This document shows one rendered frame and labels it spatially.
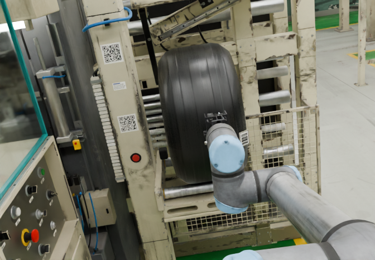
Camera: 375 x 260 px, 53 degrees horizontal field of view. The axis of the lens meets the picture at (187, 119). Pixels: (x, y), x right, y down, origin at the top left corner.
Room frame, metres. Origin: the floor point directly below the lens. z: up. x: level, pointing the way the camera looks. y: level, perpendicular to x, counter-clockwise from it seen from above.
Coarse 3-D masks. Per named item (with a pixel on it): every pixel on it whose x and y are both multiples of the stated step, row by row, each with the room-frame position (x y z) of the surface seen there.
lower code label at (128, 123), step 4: (120, 116) 1.44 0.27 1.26; (124, 116) 1.44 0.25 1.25; (128, 116) 1.44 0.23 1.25; (132, 116) 1.44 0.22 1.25; (120, 120) 1.44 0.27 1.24; (124, 120) 1.44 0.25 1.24; (128, 120) 1.44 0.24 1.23; (132, 120) 1.44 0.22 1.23; (136, 120) 1.44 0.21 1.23; (120, 124) 1.44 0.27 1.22; (124, 124) 1.44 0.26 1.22; (128, 124) 1.44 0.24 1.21; (132, 124) 1.44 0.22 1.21; (136, 124) 1.44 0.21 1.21; (120, 128) 1.44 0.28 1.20; (124, 128) 1.44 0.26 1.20; (128, 128) 1.44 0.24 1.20; (132, 128) 1.44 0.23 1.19; (136, 128) 1.44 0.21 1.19; (124, 132) 1.44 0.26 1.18
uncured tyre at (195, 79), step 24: (192, 48) 1.50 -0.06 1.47; (216, 48) 1.46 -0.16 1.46; (168, 72) 1.37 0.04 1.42; (192, 72) 1.34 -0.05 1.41; (216, 72) 1.33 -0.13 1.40; (168, 96) 1.30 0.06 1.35; (192, 96) 1.28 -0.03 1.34; (216, 96) 1.27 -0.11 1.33; (240, 96) 1.30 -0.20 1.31; (168, 120) 1.27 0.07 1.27; (192, 120) 1.24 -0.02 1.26; (240, 120) 1.25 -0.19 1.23; (168, 144) 1.29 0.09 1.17; (192, 144) 1.23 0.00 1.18; (192, 168) 1.25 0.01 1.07
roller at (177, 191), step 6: (180, 186) 1.38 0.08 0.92; (186, 186) 1.37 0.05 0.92; (192, 186) 1.37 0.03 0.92; (198, 186) 1.36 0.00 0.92; (204, 186) 1.36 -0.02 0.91; (210, 186) 1.36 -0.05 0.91; (168, 192) 1.36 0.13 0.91; (174, 192) 1.36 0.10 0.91; (180, 192) 1.36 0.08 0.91; (186, 192) 1.36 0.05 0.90; (192, 192) 1.36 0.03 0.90; (198, 192) 1.36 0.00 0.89; (204, 192) 1.37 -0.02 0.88; (168, 198) 1.36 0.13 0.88
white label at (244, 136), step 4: (240, 132) 1.24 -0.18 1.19; (244, 132) 1.24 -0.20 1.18; (248, 132) 1.25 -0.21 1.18; (240, 136) 1.24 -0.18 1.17; (244, 136) 1.24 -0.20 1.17; (248, 136) 1.25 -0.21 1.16; (240, 140) 1.24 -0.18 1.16; (244, 140) 1.24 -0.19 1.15; (248, 140) 1.25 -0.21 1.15; (244, 144) 1.25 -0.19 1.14
